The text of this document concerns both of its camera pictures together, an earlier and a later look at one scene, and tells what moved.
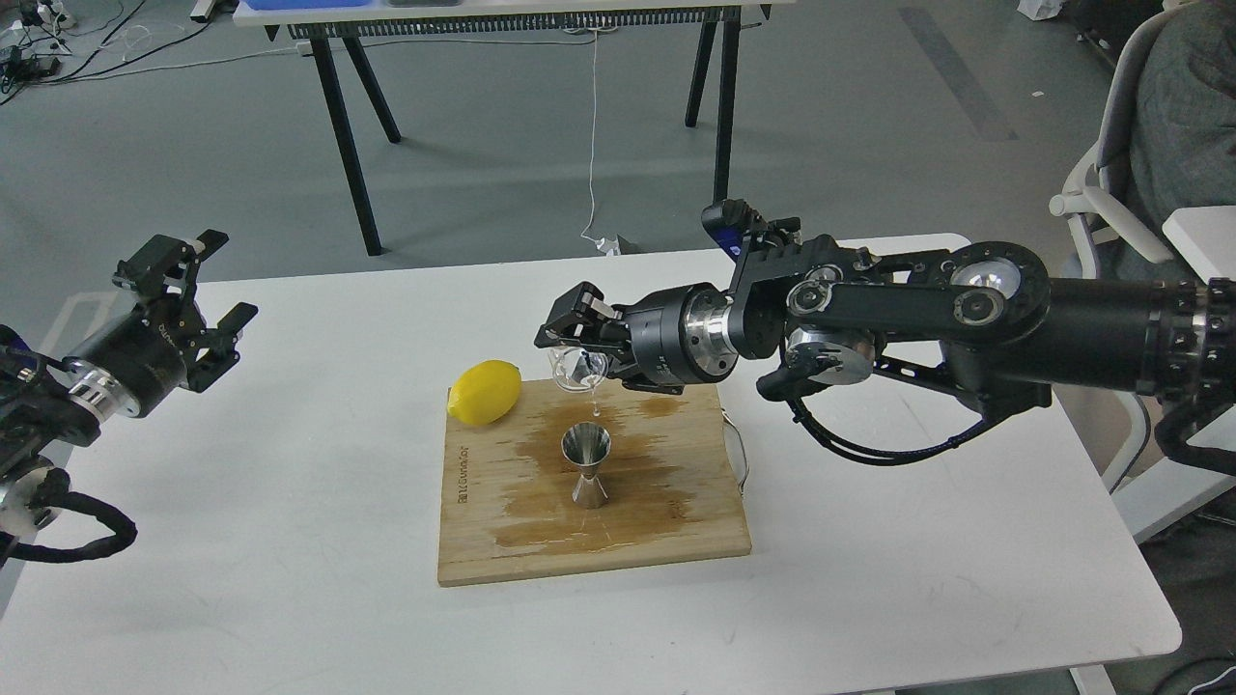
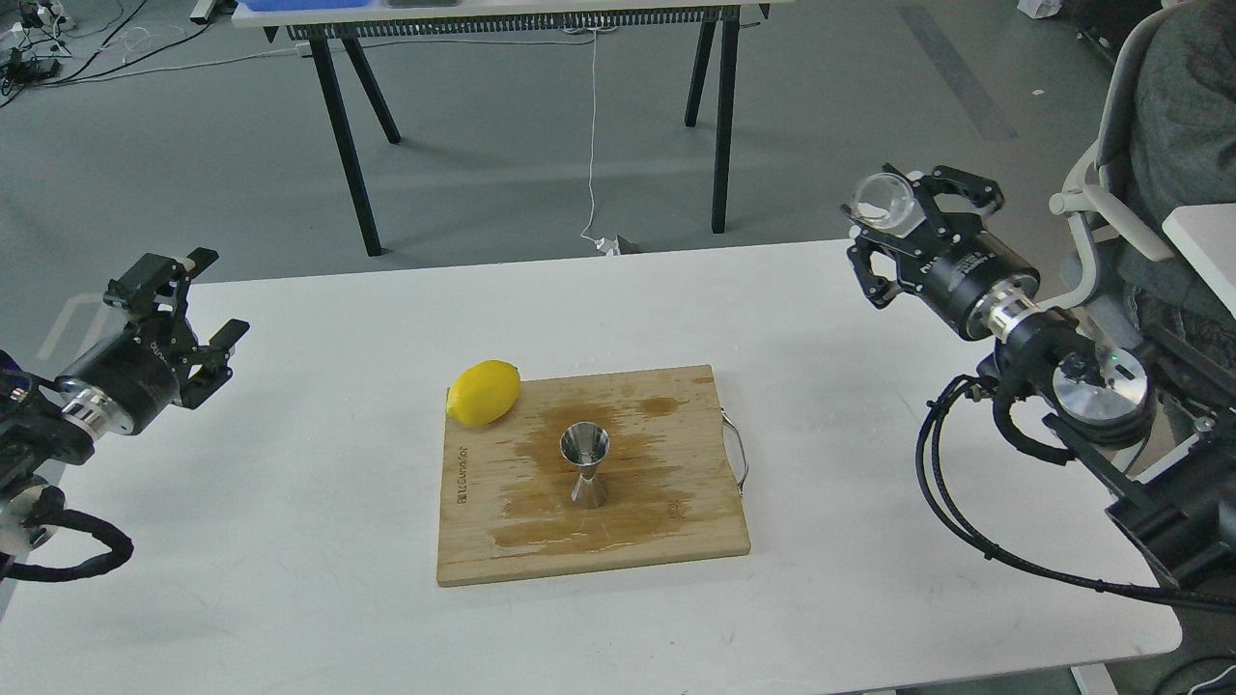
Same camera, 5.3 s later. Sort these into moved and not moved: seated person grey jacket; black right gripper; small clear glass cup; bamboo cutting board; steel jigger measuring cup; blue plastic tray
Moved: small clear glass cup; black right gripper
Not moved: bamboo cutting board; steel jigger measuring cup; blue plastic tray; seated person grey jacket
